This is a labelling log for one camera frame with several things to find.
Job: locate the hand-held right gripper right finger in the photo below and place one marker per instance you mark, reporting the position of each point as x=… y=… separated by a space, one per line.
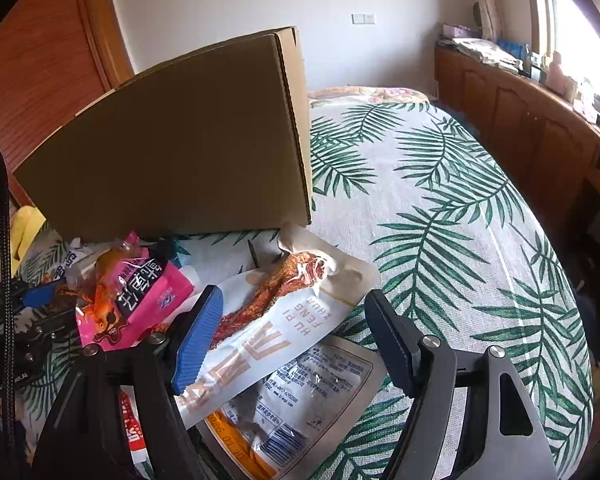
x=391 y=347

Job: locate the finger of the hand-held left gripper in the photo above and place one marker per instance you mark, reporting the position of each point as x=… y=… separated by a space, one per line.
x=55 y=322
x=42 y=294

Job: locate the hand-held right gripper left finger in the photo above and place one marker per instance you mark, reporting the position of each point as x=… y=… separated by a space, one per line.
x=196 y=345

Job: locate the pink snack packet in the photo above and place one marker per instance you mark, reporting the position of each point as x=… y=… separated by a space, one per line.
x=152 y=287

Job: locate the white chicken feet snack packet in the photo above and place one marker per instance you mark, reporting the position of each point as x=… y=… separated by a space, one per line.
x=290 y=330

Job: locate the brown cardboard box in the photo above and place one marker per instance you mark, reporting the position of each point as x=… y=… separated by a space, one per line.
x=180 y=135

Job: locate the white packet with black print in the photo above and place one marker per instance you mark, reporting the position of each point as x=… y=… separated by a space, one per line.
x=75 y=260

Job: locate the yellow plastic object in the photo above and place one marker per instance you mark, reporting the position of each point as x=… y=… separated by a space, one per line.
x=25 y=235

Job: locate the orange translucent snack pouch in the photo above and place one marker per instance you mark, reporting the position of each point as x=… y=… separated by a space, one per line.
x=109 y=262

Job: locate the silver orange foil packet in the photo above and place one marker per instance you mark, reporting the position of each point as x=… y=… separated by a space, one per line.
x=307 y=392

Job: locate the leaf print bed sheet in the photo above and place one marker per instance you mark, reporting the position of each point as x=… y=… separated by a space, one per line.
x=430 y=260

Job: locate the red and white snack packet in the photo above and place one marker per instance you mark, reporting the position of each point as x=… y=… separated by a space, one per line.
x=132 y=435

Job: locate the wooden wardrobe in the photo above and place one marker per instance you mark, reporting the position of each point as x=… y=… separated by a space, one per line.
x=40 y=60

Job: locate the floral pillow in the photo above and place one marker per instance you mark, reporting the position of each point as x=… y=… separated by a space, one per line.
x=370 y=94

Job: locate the wooden cabinet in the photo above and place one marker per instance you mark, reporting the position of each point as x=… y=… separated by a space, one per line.
x=530 y=125

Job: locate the pink container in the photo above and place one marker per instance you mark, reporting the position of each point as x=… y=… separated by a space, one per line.
x=557 y=72

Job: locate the rolled white mat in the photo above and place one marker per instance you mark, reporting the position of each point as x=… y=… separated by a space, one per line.
x=486 y=0

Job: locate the window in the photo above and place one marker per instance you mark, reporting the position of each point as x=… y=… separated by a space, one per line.
x=575 y=20

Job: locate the white wall switch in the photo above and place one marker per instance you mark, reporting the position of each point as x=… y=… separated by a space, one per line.
x=363 y=18

